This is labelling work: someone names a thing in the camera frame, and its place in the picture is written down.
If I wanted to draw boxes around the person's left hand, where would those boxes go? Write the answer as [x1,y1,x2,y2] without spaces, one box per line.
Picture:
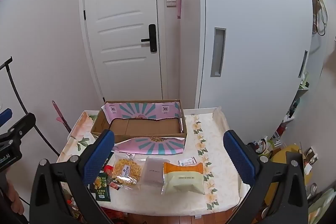
[2,179,25,215]

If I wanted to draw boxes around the black tube stand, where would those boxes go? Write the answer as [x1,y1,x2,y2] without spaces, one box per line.
[0,56,62,157]

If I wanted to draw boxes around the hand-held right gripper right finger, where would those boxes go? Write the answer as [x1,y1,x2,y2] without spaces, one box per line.
[223,130,309,224]

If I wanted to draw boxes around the white shelf unit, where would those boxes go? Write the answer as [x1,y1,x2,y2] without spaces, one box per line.
[283,72,311,123]

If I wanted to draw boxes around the small red snack packet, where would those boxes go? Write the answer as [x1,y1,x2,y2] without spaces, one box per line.
[108,180,124,191]

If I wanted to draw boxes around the white panel door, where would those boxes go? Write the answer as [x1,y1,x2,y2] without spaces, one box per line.
[79,0,164,104]

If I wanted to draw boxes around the orange and cream snack packet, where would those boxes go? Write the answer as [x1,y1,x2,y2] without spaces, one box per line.
[161,162,206,195]

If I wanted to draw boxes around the clear bag of yellow snacks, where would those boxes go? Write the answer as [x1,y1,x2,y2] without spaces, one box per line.
[112,153,146,189]

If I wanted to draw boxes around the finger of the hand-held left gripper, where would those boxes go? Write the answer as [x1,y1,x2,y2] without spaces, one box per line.
[7,112,36,136]
[0,108,13,127]

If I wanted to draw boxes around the grey recessed door handle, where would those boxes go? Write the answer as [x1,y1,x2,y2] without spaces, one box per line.
[211,27,226,77]
[298,50,308,78]

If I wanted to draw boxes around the black door lock handle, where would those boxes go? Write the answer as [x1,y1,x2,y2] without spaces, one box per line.
[141,24,158,53]

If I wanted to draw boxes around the pink mop handle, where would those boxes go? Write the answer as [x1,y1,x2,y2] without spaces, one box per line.
[52,100,72,134]

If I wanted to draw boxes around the hanging bags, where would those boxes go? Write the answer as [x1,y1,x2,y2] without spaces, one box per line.
[308,0,328,36]

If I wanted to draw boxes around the green snack packet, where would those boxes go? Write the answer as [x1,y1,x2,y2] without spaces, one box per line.
[89,173,112,201]

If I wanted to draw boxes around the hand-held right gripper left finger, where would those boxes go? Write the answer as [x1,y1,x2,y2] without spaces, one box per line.
[29,130,116,224]

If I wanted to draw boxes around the floral tablecloth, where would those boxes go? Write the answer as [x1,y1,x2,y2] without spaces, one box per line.
[56,110,251,211]

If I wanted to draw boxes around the small white packet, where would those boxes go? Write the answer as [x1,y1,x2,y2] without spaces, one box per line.
[178,157,197,165]

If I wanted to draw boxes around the white sliding door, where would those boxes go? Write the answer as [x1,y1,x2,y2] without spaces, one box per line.
[196,0,314,109]

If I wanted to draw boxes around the cardboard box with pink flaps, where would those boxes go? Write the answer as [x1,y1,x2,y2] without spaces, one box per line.
[91,99,187,156]

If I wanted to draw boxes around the pale grey snack packet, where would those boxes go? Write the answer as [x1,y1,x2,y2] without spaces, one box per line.
[142,158,165,186]

